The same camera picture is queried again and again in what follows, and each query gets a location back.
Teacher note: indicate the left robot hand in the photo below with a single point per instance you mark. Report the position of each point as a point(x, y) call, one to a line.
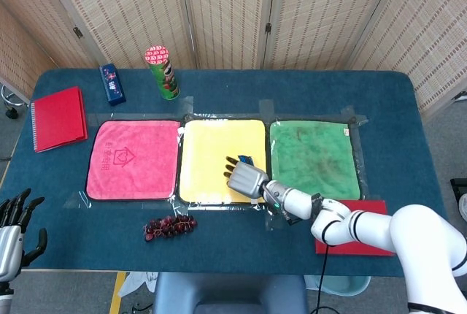
point(11, 248)

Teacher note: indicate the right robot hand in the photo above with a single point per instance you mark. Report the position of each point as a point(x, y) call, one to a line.
point(246, 179)

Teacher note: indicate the blue snack packet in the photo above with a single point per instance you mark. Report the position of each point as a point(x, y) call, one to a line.
point(247, 160)

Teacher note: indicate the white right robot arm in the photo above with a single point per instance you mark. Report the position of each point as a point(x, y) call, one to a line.
point(365, 222)

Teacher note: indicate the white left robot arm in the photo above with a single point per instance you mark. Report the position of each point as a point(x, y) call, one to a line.
point(4, 301)

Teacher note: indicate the yellow towel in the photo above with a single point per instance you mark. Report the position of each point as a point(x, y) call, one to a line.
point(211, 153)

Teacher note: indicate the green towel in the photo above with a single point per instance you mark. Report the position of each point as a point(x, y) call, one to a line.
point(313, 153)

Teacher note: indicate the pink towel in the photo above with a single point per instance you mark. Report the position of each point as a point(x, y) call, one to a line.
point(138, 179)

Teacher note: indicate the clear tape strip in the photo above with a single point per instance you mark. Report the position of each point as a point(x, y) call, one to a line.
point(266, 107)
point(187, 105)
point(271, 224)

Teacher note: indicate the purple grape bunch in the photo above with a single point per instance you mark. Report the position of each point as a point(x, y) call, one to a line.
point(171, 226)

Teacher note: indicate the blue table cover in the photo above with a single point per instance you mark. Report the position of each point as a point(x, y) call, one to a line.
point(233, 87)

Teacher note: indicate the grey blue chair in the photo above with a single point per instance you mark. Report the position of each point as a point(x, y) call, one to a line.
point(226, 292)

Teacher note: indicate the yellow floor tape strip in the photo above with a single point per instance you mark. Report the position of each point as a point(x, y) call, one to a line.
point(117, 292)

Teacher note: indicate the red flat book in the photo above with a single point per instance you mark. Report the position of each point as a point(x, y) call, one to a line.
point(346, 250)

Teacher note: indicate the green chips can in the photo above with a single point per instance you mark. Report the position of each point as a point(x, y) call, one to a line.
point(166, 80)

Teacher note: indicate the white crumpled cloth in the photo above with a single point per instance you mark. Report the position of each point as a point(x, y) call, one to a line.
point(140, 281)

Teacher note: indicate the chrome stool base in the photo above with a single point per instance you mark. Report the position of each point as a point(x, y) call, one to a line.
point(12, 113)

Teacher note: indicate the red spiral notebook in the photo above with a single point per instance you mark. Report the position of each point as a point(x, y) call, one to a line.
point(58, 120)

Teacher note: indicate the light teal bucket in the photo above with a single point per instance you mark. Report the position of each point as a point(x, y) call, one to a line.
point(343, 285)

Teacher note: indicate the dark blue small box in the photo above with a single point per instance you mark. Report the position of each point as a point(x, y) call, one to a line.
point(112, 85)

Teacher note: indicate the woven folding screen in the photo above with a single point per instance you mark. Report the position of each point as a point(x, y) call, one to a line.
point(233, 14)

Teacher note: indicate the black box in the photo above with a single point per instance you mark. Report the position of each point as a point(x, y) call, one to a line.
point(458, 186)

